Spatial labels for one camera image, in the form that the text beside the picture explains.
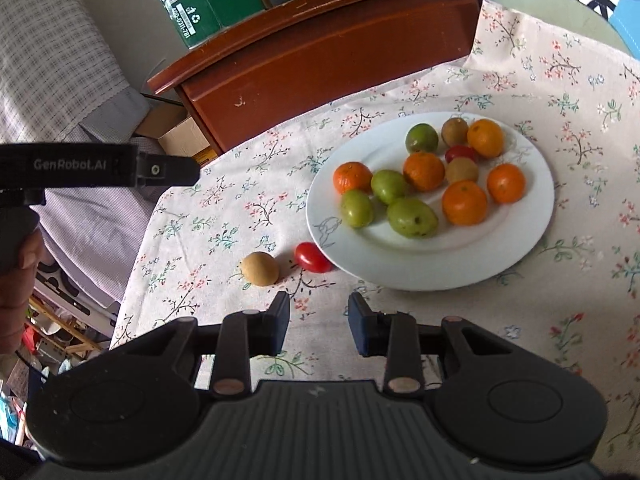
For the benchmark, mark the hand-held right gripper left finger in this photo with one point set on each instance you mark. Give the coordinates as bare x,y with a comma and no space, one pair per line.
280,325

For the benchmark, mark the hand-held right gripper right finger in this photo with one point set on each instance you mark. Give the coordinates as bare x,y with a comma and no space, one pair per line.
357,327

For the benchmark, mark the red cherry tomato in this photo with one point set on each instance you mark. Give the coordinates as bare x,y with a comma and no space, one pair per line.
312,257
460,152

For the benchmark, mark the person's left hand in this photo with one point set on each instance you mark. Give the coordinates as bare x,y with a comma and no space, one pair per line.
17,305

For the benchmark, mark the brown wooden cabinet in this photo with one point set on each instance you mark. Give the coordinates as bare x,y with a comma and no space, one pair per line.
325,60

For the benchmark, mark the floral tablecloth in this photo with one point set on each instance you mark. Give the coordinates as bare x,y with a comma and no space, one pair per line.
240,200

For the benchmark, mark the green jujube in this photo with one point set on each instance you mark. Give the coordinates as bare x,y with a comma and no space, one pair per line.
389,186
356,208
421,138
412,217

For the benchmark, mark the wooden rack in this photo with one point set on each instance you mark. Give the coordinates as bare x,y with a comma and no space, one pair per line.
70,332

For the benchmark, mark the checked lavender appliance cover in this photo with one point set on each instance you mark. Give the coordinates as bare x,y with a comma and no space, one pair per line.
55,60

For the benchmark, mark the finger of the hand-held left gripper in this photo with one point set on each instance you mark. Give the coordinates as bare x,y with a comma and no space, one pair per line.
167,171

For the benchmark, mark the orange mandarin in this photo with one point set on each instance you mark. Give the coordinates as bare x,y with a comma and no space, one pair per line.
424,171
352,177
485,137
464,202
506,183

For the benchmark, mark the open cardboard box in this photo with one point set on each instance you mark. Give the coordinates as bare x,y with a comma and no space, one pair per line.
180,135

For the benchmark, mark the white plate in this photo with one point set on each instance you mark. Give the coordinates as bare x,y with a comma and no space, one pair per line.
450,260

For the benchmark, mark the pale green bedsheet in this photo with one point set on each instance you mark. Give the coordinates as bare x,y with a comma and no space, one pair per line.
545,10

